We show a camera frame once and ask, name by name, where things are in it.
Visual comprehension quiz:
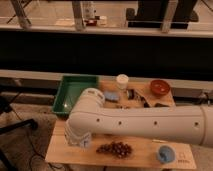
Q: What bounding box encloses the orange red bowl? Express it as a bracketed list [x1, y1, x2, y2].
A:
[150, 79, 171, 97]

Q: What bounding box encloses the small black silver can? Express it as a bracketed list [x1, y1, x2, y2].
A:
[126, 89, 135, 100]

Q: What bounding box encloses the blue sponge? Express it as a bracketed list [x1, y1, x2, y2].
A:
[104, 92, 119, 102]

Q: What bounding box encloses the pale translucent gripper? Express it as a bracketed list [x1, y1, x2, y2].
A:
[65, 132, 91, 147]

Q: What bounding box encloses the bunch of dark grapes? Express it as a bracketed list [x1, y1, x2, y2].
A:
[96, 142, 133, 158]

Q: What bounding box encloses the green plastic tray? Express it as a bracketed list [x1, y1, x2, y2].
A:
[52, 75, 99, 116]

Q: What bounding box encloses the light blue towel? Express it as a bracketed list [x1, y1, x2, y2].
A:
[80, 139, 91, 148]

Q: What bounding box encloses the white paper cup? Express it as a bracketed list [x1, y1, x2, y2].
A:
[116, 74, 129, 90]

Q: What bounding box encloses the blue small cup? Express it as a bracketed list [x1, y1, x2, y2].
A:
[156, 145, 175, 164]

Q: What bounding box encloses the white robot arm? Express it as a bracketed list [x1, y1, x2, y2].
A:
[65, 88, 213, 148]

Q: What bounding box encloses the black rectangular block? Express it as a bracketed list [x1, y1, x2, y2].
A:
[154, 103, 169, 107]

